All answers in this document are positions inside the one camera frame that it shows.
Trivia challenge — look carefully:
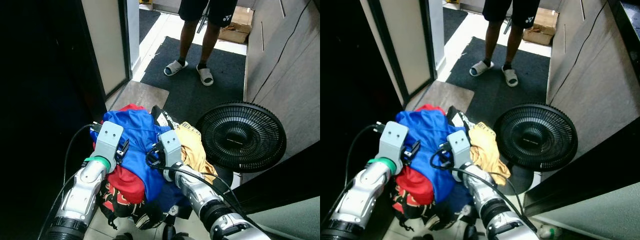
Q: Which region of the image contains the blue garment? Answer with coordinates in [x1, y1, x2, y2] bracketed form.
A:
[395, 109, 463, 201]
[92, 109, 176, 201]

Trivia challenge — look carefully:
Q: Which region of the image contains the black and white garment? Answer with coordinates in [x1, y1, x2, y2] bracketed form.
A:
[150, 105, 181, 132]
[446, 105, 476, 132]

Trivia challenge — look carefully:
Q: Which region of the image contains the yellow garment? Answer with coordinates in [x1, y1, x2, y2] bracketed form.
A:
[467, 121, 512, 186]
[175, 121, 218, 183]

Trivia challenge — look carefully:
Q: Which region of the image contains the red cloth piece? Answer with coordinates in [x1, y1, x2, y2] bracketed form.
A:
[117, 103, 146, 114]
[415, 103, 446, 115]

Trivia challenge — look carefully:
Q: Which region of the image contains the navy garment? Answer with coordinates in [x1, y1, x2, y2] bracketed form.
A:
[435, 184, 476, 221]
[145, 184, 193, 221]

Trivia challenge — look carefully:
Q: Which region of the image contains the black red patterned garment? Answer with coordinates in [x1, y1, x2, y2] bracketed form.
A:
[390, 182, 441, 231]
[97, 180, 151, 231]

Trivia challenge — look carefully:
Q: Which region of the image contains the brown floor board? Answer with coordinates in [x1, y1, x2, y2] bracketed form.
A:
[111, 80, 170, 113]

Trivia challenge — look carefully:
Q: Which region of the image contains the large black floor mat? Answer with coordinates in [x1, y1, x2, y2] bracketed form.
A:
[445, 36, 551, 127]
[140, 36, 247, 126]

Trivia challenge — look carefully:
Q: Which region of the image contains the black electric fan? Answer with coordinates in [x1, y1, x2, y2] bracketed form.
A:
[493, 102, 579, 196]
[195, 101, 287, 188]

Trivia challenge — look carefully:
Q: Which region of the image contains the white slipper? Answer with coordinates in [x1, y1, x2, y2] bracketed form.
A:
[164, 60, 189, 77]
[501, 65, 519, 88]
[469, 60, 495, 78]
[196, 65, 215, 87]

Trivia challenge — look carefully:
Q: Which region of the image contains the person in black shorts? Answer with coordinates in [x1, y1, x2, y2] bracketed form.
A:
[164, 0, 238, 87]
[469, 0, 541, 88]

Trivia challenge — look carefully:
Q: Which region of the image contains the black panel edge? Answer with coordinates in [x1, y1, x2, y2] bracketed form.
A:
[522, 127, 640, 219]
[234, 142, 321, 216]

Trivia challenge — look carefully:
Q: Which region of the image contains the small dark floor mat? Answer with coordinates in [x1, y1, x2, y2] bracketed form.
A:
[442, 7, 469, 43]
[138, 8, 161, 43]

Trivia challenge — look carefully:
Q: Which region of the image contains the green capped plastic bottle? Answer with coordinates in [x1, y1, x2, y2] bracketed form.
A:
[537, 225, 562, 240]

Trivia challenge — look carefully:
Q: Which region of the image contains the cardboard box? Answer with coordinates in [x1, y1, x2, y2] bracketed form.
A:
[218, 6, 255, 45]
[522, 7, 560, 47]

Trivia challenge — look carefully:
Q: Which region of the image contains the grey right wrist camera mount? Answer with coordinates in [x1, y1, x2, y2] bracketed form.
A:
[158, 130, 183, 168]
[446, 130, 472, 168]

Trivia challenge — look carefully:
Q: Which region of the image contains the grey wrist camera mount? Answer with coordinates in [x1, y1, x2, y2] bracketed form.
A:
[378, 121, 408, 162]
[446, 130, 472, 168]
[158, 130, 183, 168]
[94, 121, 124, 161]

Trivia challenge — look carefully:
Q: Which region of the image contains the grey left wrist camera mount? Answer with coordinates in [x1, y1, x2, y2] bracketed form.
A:
[378, 121, 408, 162]
[94, 121, 124, 161]

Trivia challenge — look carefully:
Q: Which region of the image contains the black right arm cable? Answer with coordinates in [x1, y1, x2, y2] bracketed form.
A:
[145, 142, 261, 236]
[430, 144, 532, 232]

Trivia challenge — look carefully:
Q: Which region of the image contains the beige door with black frame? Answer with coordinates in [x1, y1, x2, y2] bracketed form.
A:
[80, 0, 132, 99]
[360, 0, 437, 104]

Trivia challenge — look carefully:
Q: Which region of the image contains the thin black wall cable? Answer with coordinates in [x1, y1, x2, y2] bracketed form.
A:
[247, 0, 311, 103]
[549, 0, 611, 104]

